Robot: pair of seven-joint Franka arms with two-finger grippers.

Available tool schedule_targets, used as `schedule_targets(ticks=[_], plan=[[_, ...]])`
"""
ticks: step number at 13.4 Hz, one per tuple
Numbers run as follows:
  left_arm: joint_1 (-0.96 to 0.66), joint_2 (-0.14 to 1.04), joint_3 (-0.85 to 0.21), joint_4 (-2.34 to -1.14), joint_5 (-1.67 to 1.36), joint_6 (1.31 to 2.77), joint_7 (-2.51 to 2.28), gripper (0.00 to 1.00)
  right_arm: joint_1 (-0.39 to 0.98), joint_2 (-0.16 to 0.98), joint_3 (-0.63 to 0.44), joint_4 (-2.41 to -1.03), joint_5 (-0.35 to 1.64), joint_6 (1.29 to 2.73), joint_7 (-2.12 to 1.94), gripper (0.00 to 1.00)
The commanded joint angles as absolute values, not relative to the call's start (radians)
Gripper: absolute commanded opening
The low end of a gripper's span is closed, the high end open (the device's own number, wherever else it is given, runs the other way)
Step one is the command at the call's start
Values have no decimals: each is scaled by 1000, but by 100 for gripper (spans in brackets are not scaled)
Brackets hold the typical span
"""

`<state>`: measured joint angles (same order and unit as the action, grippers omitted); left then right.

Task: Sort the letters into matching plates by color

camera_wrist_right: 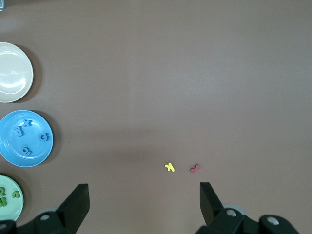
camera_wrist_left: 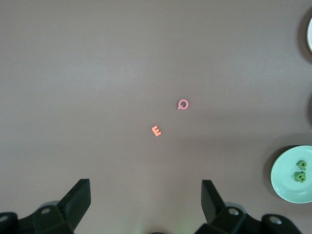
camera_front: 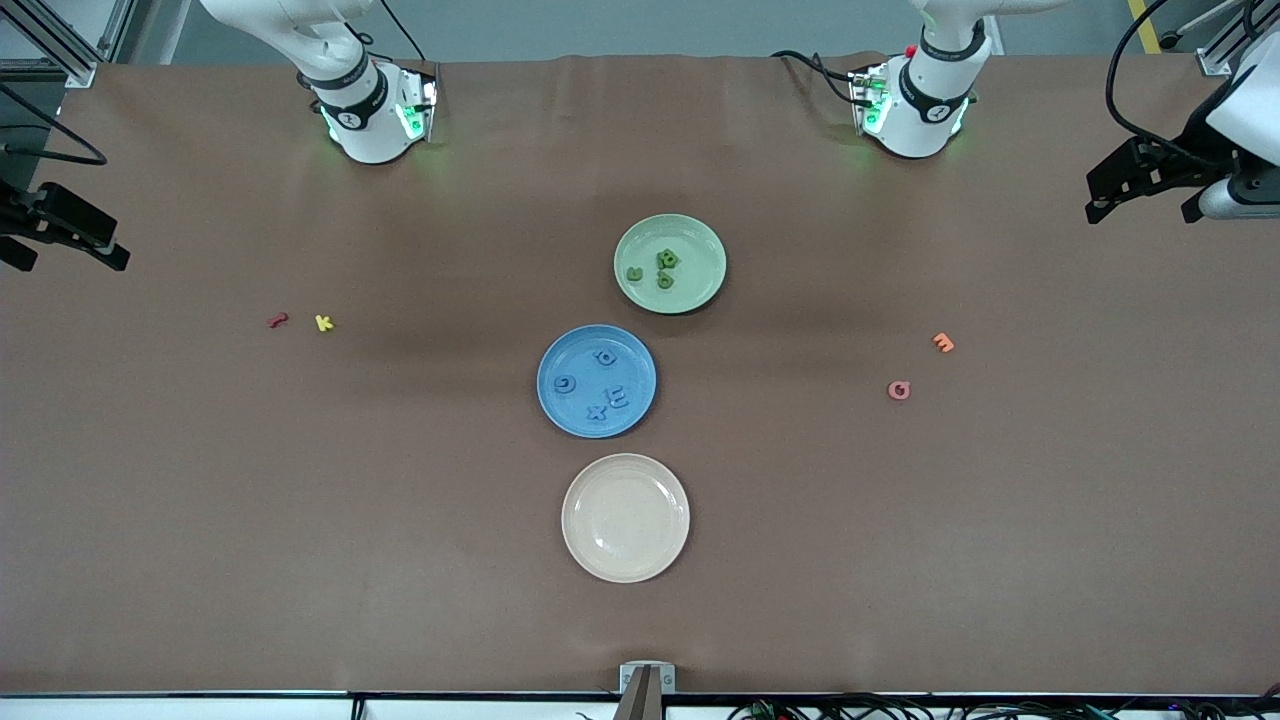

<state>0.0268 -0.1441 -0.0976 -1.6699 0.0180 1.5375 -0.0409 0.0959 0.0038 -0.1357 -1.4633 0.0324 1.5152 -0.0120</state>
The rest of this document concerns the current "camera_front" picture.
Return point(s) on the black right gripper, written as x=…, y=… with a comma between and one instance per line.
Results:
x=12, y=215

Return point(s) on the tan wedge post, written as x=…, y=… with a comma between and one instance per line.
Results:
x=640, y=705

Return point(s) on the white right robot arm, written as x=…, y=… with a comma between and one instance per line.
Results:
x=365, y=110

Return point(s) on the white table edge rail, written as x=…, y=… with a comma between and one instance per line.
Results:
x=200, y=708

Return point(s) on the beige plate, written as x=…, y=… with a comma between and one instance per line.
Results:
x=625, y=518

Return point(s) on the blue plate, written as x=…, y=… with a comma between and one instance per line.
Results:
x=585, y=350

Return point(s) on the grey metal bracket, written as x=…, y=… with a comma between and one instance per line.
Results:
x=630, y=680

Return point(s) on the blue foam letter G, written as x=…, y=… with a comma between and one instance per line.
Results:
x=559, y=385

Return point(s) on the green plate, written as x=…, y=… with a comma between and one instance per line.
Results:
x=695, y=290

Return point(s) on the orange foam letter E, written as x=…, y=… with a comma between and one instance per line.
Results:
x=943, y=343

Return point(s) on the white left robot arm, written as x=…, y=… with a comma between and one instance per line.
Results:
x=925, y=110

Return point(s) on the blue foam letter E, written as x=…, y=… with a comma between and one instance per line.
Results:
x=617, y=397

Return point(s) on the green foam letter B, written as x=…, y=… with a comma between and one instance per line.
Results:
x=671, y=261

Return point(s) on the brown table cover sheet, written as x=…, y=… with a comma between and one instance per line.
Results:
x=300, y=560

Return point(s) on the aluminium frame profile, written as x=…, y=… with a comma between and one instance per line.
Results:
x=1212, y=62
x=60, y=45
x=150, y=30

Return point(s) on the pink letter G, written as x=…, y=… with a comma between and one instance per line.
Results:
x=892, y=391

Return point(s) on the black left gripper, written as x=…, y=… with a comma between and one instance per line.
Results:
x=1192, y=150

